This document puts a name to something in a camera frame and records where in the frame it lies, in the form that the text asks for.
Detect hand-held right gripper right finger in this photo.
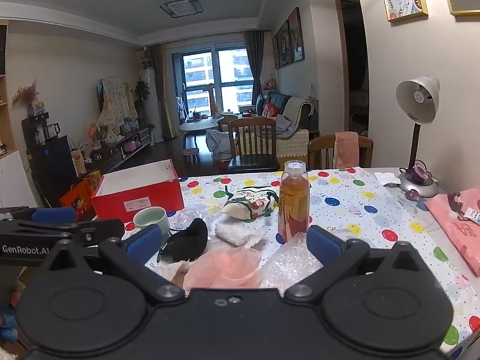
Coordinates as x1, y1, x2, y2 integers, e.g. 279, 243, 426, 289
284, 225, 427, 304

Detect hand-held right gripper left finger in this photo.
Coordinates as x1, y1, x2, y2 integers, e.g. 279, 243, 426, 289
39, 224, 186, 305

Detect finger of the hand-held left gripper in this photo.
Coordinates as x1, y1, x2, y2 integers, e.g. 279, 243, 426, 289
60, 218, 125, 243
0, 205, 78, 224

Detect clear bubble wrap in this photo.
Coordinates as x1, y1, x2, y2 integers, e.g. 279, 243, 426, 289
260, 232, 327, 290

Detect red cardboard box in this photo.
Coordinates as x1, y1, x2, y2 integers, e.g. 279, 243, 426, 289
91, 159, 185, 223

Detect black eye mask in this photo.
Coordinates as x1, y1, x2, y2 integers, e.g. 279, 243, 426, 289
157, 218, 209, 264

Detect white fluffy towel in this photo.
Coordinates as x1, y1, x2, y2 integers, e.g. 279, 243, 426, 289
214, 224, 265, 249

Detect pale green cup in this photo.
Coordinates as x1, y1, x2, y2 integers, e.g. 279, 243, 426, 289
133, 207, 169, 238

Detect orange gift box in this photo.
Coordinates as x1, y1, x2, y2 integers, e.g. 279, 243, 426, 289
59, 178, 100, 220

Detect amber drink bottle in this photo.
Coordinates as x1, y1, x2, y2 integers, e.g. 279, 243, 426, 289
277, 160, 310, 244

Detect black cabinet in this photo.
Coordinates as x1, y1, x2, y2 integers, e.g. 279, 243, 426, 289
22, 112, 79, 207

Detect balloon print tablecloth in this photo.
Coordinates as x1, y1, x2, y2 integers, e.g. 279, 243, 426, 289
124, 167, 480, 360

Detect dark tv cabinet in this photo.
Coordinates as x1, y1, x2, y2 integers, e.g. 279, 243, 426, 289
80, 127, 154, 175

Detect pink mesh cloth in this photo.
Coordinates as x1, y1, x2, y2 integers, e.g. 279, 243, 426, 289
183, 247, 262, 290

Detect white paper sheet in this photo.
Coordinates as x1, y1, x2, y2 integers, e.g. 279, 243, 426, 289
374, 172, 399, 186

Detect pink towel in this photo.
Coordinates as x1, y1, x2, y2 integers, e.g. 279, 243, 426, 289
334, 131, 360, 169

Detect green sofa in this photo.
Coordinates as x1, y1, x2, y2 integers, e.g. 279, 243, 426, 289
240, 92, 319, 158

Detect wooden chair with black seat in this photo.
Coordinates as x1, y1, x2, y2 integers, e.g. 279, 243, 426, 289
227, 117, 281, 175

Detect purple cup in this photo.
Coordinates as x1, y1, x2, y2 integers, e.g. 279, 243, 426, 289
410, 164, 433, 185

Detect dried flowers in vase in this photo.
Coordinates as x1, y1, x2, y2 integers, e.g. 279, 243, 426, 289
12, 80, 40, 117

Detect grey bag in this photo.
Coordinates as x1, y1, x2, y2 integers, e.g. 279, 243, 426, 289
205, 129, 233, 162

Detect pink printed bag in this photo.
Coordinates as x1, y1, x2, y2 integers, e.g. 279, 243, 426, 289
424, 188, 480, 275

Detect patterned cloth on rack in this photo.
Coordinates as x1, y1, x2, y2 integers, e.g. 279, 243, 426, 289
98, 76, 137, 130

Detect white standing air conditioner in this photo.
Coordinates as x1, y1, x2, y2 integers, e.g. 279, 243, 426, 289
139, 68, 164, 143

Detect white coffee table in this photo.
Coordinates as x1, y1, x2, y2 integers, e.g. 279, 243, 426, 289
179, 115, 229, 147

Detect green house plant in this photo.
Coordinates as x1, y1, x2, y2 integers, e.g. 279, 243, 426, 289
134, 80, 151, 102

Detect yellow grey curtain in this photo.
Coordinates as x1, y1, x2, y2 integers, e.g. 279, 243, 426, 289
150, 43, 179, 141

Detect wooden giraffe stand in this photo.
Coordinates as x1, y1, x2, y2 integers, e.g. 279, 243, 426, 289
202, 82, 220, 117

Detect grey desk lamp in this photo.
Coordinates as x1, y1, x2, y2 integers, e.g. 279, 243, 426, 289
395, 76, 440, 198

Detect large window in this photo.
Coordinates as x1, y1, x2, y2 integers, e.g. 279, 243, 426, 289
172, 41, 253, 115

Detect square ceiling light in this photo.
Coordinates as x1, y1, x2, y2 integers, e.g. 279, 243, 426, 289
160, 0, 204, 18

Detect medium dark framed wall picture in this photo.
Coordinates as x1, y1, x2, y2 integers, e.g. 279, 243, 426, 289
277, 19, 292, 67

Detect large dark framed wall picture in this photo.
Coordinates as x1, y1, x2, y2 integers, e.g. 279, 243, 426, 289
288, 7, 305, 63

